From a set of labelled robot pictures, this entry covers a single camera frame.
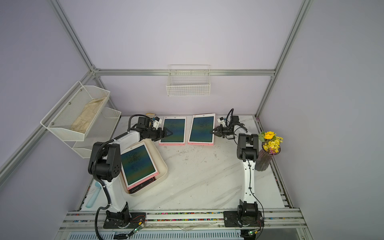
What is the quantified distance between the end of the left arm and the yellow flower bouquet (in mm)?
550

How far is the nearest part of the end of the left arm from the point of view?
0.82 meters

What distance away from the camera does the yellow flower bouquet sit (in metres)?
0.75
